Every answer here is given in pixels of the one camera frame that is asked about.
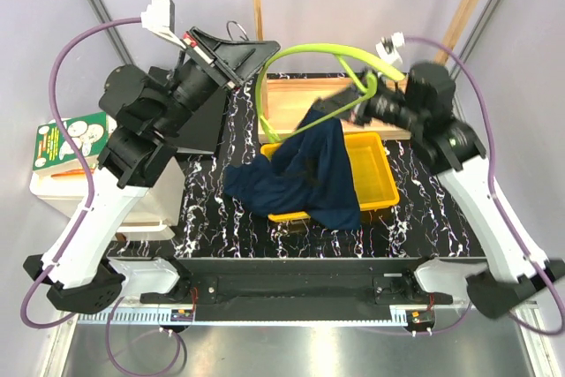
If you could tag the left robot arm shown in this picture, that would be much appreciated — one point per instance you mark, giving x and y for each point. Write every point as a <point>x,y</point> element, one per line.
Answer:
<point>149,112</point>

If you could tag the green printed cardboard box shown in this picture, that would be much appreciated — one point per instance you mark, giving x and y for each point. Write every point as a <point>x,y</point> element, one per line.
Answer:
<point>53,154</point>

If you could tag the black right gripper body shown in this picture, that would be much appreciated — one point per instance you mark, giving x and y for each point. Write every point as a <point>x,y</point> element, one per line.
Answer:
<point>386,103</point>

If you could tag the black foam board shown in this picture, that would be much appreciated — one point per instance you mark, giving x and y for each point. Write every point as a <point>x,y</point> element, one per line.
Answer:
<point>207,125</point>

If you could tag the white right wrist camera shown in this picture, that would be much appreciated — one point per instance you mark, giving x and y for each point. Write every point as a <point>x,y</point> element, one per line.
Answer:
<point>387,48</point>

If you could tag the neon yellow clothes hanger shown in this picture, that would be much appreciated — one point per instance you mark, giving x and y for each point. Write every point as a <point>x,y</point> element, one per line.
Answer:
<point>368,83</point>

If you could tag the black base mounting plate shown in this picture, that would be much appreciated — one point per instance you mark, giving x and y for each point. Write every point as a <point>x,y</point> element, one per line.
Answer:
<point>299,291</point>

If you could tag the yellow plastic tray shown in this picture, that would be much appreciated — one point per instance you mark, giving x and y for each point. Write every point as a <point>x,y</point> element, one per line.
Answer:
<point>373,181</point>

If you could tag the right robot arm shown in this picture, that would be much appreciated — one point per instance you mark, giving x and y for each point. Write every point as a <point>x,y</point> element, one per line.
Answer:
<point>516,269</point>

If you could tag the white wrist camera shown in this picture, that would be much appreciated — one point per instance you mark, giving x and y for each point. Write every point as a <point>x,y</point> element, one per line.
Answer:
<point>387,48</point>
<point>159,19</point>

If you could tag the aluminium frame post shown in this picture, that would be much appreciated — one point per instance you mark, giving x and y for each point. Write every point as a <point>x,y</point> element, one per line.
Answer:
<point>101,12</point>
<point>490,10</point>

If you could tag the left aluminium frame post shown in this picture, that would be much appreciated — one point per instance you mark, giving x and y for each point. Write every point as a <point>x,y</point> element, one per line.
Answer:
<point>101,12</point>

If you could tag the right aluminium frame post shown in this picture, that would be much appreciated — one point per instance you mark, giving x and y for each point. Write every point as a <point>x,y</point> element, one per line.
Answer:
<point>490,10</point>

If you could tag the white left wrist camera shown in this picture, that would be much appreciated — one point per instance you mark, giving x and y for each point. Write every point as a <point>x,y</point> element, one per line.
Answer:
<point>159,19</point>

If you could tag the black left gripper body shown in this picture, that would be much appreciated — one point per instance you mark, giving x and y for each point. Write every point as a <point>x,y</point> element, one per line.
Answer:
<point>216,72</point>

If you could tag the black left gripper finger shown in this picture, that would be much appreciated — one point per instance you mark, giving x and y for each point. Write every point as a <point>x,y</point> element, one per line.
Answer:
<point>198,39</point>
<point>241,60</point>

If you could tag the white plastic container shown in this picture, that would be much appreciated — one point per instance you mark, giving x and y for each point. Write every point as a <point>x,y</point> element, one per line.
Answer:
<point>153,217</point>

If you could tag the navy blue shorts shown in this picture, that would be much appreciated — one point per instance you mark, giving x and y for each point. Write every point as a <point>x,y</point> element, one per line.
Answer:
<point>309,172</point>

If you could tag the wooden clothes rack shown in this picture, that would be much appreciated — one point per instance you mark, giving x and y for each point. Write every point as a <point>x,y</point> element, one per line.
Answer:
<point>281,103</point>

